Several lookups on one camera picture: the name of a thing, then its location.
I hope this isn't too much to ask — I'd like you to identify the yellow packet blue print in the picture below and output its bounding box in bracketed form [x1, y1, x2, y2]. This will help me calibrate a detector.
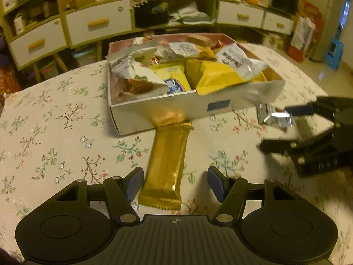
[150, 64, 192, 93]

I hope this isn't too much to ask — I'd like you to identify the silver box pink inside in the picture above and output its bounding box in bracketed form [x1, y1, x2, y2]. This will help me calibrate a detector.
[106, 33, 286, 136]

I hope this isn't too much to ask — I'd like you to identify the white drawer wooden handle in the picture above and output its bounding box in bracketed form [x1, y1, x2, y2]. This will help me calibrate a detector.
[262, 11, 295, 35]
[65, 0, 133, 46]
[216, 1, 266, 28]
[9, 19, 68, 68]

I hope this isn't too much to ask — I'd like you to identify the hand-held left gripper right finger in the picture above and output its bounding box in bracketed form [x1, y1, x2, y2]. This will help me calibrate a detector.
[207, 166, 300, 224]

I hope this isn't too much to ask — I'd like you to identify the white light-blue snack packet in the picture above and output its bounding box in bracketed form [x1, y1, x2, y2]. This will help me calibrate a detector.
[169, 41, 204, 59]

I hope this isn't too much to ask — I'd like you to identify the floral tablecloth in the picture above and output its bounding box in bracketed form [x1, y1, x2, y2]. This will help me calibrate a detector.
[0, 43, 353, 265]

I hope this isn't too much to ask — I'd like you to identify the blue stool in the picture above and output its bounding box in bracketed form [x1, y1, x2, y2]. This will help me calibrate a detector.
[325, 37, 346, 70]

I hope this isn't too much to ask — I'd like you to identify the gold bar wrapper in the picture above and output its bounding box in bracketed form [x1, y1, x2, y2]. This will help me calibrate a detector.
[137, 121, 194, 211]

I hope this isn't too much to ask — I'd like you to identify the yellow-green wooden cabinet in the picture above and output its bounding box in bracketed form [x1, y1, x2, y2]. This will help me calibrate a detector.
[0, 0, 298, 73]

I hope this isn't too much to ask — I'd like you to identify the clear cracker packet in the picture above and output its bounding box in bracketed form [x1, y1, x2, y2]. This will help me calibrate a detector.
[186, 34, 216, 46]

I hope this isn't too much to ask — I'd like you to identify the blue-lid storage bin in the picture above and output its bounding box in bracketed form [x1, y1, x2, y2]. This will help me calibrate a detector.
[72, 48, 98, 67]

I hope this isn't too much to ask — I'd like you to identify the black bag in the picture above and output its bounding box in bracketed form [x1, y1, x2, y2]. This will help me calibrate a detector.
[134, 4, 170, 29]

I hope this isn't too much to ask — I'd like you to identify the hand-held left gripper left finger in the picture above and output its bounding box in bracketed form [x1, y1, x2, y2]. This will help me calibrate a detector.
[55, 167, 144, 224]

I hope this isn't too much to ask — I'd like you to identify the black appliance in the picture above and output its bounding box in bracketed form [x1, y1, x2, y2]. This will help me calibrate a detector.
[270, 0, 300, 17]

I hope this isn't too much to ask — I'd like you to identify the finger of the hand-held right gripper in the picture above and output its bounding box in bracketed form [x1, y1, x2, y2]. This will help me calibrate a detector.
[259, 132, 335, 155]
[284, 102, 336, 122]

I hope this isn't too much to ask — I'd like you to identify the white pecan packet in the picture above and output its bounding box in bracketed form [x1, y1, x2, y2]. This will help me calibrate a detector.
[106, 40, 170, 100]

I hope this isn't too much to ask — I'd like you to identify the small silver packet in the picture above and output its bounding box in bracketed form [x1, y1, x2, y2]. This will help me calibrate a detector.
[256, 102, 294, 129]

